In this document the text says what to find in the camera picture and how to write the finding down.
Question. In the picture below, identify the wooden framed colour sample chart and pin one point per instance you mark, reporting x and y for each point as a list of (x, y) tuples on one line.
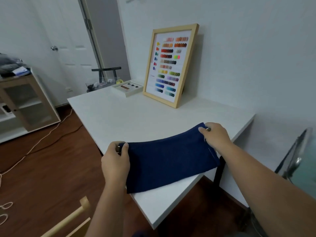
[(170, 66)]

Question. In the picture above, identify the silver door knob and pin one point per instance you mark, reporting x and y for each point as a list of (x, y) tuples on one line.
[(54, 48)]

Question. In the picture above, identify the black metal stand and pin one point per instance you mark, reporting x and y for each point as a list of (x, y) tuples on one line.
[(106, 69)]

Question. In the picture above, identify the white sample box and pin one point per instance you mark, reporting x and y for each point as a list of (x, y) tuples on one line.
[(127, 88)]

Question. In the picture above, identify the blue and white packet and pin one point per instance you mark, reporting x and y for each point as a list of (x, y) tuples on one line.
[(21, 71)]

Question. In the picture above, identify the white door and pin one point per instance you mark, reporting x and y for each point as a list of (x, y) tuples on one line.
[(66, 46)]

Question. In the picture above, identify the pile of grey clothes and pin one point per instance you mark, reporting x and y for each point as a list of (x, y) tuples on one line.
[(9, 65)]

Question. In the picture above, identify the tilted standing mirror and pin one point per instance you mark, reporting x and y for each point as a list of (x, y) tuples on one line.
[(300, 155)]

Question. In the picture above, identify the navy blue cloth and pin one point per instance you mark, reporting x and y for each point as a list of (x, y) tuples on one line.
[(167, 160)]

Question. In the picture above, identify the black device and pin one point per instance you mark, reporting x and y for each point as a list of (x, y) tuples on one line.
[(6, 109)]

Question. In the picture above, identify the person's left hand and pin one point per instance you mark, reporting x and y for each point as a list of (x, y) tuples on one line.
[(114, 165)]

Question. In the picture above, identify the wooden cabinet with glass door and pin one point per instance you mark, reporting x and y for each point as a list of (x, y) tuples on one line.
[(29, 106)]

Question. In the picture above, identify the black table leg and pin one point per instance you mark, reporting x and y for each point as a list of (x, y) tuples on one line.
[(219, 174)]

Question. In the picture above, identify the person's right hand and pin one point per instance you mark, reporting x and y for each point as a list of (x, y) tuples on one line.
[(217, 138)]

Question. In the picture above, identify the yellow tape roll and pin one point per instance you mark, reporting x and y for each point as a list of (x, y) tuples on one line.
[(119, 81)]

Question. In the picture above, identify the person's right forearm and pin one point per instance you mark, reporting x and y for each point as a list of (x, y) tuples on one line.
[(266, 192)]

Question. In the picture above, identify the person's left thumb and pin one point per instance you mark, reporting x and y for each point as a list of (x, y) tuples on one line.
[(126, 149)]

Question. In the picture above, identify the person's left forearm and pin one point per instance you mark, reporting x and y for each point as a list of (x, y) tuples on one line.
[(108, 209)]

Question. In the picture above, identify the small cluttered side table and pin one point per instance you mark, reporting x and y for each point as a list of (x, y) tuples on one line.
[(98, 85)]

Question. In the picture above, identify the person's right thumb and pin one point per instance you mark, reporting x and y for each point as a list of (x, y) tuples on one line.
[(203, 132)]

